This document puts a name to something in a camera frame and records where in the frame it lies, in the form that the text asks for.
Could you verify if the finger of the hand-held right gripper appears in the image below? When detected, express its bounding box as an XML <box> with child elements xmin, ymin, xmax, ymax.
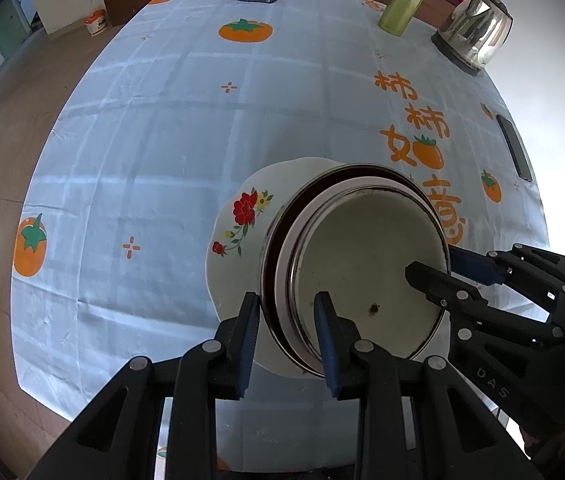
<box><xmin>449</xmin><ymin>243</ymin><xmax>565</xmax><ymax>311</ymax></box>
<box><xmin>405</xmin><ymin>260</ymin><xmax>565</xmax><ymax>345</ymax></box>

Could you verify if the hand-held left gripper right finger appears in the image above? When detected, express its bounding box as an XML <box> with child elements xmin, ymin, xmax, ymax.
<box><xmin>312</xmin><ymin>291</ymin><xmax>540</xmax><ymax>480</ymax></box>

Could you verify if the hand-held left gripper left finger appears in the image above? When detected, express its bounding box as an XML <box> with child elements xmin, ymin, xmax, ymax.
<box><xmin>27</xmin><ymin>291</ymin><xmax>262</xmax><ymax>480</ymax></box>

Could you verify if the stainless steel bowl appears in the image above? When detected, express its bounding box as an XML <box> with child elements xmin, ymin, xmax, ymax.
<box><xmin>261</xmin><ymin>162</ymin><xmax>450</xmax><ymax>376</ymax></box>

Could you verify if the white plate with red flowers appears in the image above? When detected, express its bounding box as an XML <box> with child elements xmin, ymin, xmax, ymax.
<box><xmin>206</xmin><ymin>156</ymin><xmax>455</xmax><ymax>380</ymax></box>

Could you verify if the black smartphone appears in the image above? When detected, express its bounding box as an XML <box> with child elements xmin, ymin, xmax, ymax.
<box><xmin>496</xmin><ymin>114</ymin><xmax>533</xmax><ymax>182</ymax></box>

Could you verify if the light blue persimmon print tablecloth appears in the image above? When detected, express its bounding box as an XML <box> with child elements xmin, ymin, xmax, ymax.
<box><xmin>11</xmin><ymin>0</ymin><xmax>550</xmax><ymax>471</ymax></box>

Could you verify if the stainless steel electric kettle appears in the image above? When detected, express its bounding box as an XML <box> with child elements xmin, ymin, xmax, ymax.
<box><xmin>431</xmin><ymin>0</ymin><xmax>514</xmax><ymax>77</ymax></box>

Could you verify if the green thermos bottle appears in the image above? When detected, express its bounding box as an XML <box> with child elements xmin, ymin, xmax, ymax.
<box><xmin>378</xmin><ymin>0</ymin><xmax>435</xmax><ymax>37</ymax></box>

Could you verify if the white plastic bucket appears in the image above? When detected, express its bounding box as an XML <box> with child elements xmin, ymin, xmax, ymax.
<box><xmin>84</xmin><ymin>9</ymin><xmax>109</xmax><ymax>36</ymax></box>

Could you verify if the green door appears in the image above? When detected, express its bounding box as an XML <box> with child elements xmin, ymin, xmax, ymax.
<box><xmin>0</xmin><ymin>0</ymin><xmax>30</xmax><ymax>58</ymax></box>

